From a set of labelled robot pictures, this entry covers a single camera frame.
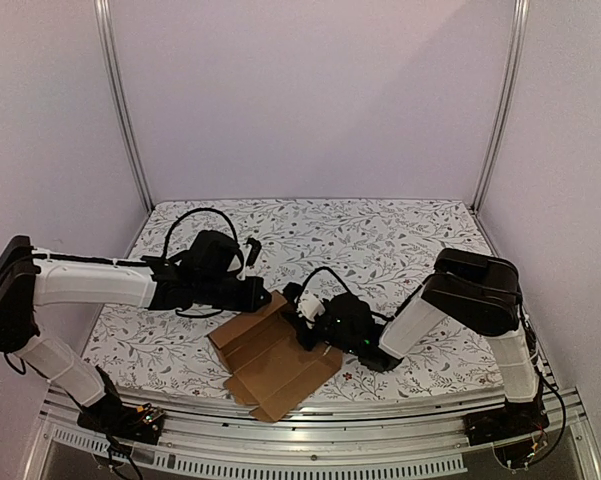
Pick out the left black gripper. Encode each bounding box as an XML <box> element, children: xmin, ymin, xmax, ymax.
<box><xmin>195</xmin><ymin>276</ymin><xmax>272</xmax><ymax>314</ymax></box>

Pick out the brown cardboard box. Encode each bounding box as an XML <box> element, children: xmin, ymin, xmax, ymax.
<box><xmin>208</xmin><ymin>291</ymin><xmax>343</xmax><ymax>423</ymax></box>

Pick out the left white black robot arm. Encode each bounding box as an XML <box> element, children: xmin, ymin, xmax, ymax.
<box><xmin>0</xmin><ymin>230</ymin><xmax>272</xmax><ymax>434</ymax></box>

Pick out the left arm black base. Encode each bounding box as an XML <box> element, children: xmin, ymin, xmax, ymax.
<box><xmin>77</xmin><ymin>399</ymin><xmax>166</xmax><ymax>445</ymax></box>

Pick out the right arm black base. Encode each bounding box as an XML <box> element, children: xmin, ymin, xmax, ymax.
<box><xmin>463</xmin><ymin>401</ymin><xmax>550</xmax><ymax>446</ymax></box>

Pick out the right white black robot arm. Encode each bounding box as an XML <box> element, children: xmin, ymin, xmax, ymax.
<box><xmin>283</xmin><ymin>248</ymin><xmax>541</xmax><ymax>436</ymax></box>

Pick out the floral patterned table mat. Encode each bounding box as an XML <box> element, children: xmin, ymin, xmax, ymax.
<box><xmin>84</xmin><ymin>199</ymin><xmax>503</xmax><ymax>402</ymax></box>

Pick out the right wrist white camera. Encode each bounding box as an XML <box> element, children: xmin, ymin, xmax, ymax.
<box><xmin>283</xmin><ymin>282</ymin><xmax>326</xmax><ymax>323</ymax></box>

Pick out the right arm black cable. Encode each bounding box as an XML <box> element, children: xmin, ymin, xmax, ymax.
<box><xmin>299</xmin><ymin>265</ymin><xmax>396</xmax><ymax>321</ymax></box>

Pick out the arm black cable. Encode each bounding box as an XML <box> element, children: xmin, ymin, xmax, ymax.
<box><xmin>159</xmin><ymin>207</ymin><xmax>241</xmax><ymax>261</ymax></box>
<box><xmin>299</xmin><ymin>265</ymin><xmax>396</xmax><ymax>321</ymax></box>

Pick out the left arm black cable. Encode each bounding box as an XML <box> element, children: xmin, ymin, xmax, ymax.
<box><xmin>159</xmin><ymin>207</ymin><xmax>241</xmax><ymax>261</ymax></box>

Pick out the front aluminium rail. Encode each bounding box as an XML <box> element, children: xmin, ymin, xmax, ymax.
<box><xmin>38</xmin><ymin>389</ymin><xmax>586</xmax><ymax>476</ymax></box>

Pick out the left aluminium frame post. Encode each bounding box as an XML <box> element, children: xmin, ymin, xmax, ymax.
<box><xmin>94</xmin><ymin>0</ymin><xmax>155</xmax><ymax>214</ymax></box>

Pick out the aluminium frame post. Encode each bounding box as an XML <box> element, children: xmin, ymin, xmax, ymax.
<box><xmin>94</xmin><ymin>0</ymin><xmax>155</xmax><ymax>214</ymax></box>
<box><xmin>470</xmin><ymin>0</ymin><xmax>530</xmax><ymax>217</ymax></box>

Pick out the right aluminium frame post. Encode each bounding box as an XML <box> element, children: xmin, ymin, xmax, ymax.
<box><xmin>470</xmin><ymin>0</ymin><xmax>530</xmax><ymax>217</ymax></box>

